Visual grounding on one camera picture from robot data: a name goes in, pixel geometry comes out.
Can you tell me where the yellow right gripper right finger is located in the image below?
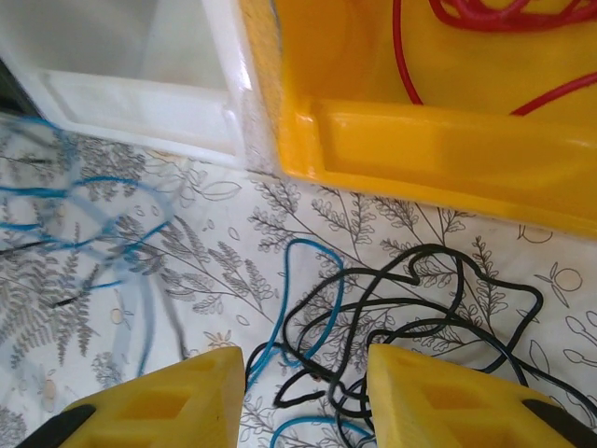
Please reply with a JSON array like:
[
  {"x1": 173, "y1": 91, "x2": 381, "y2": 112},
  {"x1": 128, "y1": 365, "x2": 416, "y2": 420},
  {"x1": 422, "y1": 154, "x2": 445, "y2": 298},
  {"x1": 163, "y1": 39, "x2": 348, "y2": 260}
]
[{"x1": 366, "y1": 343, "x2": 593, "y2": 448}]

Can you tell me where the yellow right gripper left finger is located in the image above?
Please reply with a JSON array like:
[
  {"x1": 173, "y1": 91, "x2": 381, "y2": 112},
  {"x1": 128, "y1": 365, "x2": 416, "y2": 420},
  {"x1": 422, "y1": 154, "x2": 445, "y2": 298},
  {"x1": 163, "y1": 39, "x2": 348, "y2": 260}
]
[{"x1": 13, "y1": 345, "x2": 246, "y2": 448}]

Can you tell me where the thin black cable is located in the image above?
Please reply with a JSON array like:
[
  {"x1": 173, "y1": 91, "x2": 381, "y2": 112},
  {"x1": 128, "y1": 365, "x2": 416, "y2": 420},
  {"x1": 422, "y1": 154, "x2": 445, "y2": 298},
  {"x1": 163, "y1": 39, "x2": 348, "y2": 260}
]
[{"x1": 244, "y1": 242, "x2": 545, "y2": 448}]

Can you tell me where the thin blue cable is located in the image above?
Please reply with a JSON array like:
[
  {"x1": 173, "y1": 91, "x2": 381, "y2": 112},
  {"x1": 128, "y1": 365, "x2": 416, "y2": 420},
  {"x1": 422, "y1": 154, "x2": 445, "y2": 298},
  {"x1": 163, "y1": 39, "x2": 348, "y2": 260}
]
[{"x1": 0, "y1": 116, "x2": 374, "y2": 448}]

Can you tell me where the thin red cable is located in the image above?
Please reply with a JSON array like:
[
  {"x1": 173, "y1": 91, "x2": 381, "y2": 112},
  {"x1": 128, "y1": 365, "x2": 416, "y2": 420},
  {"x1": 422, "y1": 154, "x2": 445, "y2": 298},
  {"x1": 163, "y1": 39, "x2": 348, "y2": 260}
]
[{"x1": 391, "y1": 0, "x2": 597, "y2": 117}]

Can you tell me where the yellow plastic bin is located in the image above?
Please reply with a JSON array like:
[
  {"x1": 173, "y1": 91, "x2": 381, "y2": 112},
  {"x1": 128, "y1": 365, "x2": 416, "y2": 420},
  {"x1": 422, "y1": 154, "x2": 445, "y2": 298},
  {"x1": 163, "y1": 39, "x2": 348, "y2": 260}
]
[{"x1": 237, "y1": 0, "x2": 597, "y2": 242}]

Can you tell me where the white plastic bin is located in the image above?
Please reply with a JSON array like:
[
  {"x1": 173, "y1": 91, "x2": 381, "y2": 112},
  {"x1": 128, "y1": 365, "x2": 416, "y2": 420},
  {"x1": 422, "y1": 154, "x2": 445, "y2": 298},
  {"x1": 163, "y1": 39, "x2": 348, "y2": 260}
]
[{"x1": 0, "y1": 0, "x2": 256, "y2": 167}]

